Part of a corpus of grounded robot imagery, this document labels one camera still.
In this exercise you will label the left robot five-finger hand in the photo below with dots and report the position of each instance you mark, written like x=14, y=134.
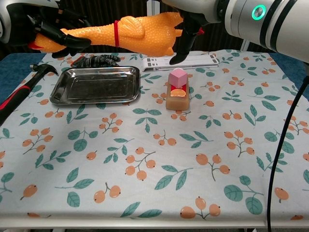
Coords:
x=48, y=29

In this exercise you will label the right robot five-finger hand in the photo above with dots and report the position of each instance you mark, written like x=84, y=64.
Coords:
x=190, y=21

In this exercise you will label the orange rubber chicken toy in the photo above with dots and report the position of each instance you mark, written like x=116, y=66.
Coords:
x=144, y=33

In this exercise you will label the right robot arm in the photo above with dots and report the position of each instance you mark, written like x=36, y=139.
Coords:
x=277, y=24

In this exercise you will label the stainless steel tray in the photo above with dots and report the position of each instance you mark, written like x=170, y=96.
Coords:
x=96, y=87

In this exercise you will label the long white flat device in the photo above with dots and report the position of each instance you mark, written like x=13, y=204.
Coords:
x=200, y=62

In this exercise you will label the pink cube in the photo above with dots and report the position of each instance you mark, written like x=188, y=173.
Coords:
x=178, y=77

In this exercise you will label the black grey knit glove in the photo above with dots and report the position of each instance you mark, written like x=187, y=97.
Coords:
x=96, y=61

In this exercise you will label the black red claw hammer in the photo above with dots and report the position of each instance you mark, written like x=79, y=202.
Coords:
x=21, y=93

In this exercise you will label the tan wooden block holder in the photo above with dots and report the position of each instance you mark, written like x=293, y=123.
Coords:
x=177, y=102

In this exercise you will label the floral print tablecloth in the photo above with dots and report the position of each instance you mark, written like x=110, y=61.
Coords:
x=154, y=149

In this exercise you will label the white partition frame post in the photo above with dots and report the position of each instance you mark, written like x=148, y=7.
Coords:
x=245, y=46
x=150, y=6

